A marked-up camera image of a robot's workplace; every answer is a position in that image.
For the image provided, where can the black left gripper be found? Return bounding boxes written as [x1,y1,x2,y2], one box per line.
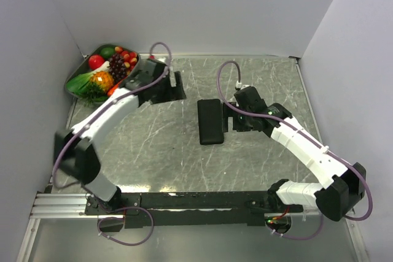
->
[150,71,185,105]

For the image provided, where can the black zipper tool case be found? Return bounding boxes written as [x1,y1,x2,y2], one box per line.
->
[197,99,224,145]

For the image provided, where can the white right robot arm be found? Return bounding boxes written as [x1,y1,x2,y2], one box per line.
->
[225,82,366,222]

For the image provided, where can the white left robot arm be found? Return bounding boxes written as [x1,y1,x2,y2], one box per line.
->
[52,58,186,214]

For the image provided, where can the red yellow cherries bunch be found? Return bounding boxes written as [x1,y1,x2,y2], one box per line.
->
[114,46,139,66]

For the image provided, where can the dark purple grapes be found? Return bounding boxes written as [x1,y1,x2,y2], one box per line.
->
[108,53,130,83]

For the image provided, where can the orange carrot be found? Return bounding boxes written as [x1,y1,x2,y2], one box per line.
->
[107,82,120,97]

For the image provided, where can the orange pineapple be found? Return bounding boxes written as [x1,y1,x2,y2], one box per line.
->
[80,71,115,105]

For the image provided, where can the green lime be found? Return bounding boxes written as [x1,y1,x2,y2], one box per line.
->
[99,47,115,60]

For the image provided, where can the red apple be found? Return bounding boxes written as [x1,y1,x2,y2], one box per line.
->
[88,55,105,71]

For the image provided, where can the grey fruit tray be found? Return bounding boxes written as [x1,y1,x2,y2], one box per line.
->
[64,44,140,105]

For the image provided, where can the green bok choy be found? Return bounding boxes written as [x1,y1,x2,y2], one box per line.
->
[65,61,109,96]

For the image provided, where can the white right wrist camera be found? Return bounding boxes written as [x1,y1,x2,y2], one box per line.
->
[235,81,250,91]

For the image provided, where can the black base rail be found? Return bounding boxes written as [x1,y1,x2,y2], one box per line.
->
[85,191,303,229]

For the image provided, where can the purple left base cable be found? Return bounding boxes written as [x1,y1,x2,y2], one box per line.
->
[97,206,154,247]

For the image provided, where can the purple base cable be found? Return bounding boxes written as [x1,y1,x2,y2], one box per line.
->
[265,212,325,241]
[97,206,154,247]

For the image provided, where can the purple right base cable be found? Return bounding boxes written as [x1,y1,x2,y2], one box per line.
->
[265,212,325,241]

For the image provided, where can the aluminium frame rail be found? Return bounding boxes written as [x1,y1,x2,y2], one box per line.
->
[29,191,93,220]

